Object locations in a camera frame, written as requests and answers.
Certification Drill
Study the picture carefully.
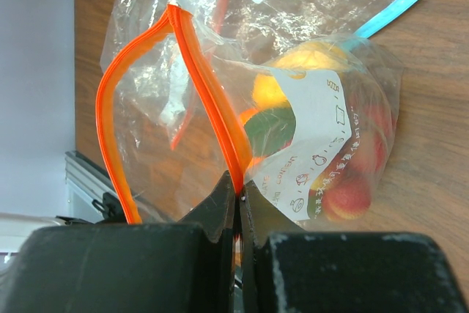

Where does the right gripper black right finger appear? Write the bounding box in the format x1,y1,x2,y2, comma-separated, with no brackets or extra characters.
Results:
240,183,468,312

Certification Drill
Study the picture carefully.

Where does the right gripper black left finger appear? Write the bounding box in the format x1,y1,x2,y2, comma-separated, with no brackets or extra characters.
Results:
1,174,235,312

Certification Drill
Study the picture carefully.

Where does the red lychee bunch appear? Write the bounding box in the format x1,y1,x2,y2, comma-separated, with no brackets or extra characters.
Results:
243,85,399,222

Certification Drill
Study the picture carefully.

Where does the orange fruit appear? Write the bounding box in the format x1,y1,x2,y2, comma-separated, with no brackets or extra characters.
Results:
240,108,268,170

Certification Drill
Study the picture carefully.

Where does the clear zip bag orange zipper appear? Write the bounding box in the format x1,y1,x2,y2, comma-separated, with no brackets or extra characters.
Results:
95,5,402,229

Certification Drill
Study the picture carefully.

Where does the yellow mango fruit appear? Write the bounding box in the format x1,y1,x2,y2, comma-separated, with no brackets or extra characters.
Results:
252,41,348,110

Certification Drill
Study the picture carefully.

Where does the crumpled clear zip bag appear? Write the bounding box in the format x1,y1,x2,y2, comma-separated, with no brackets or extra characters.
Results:
100,0,229,149

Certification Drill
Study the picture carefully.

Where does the aluminium frame rail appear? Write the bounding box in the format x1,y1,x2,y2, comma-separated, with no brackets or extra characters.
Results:
65,151,126,224

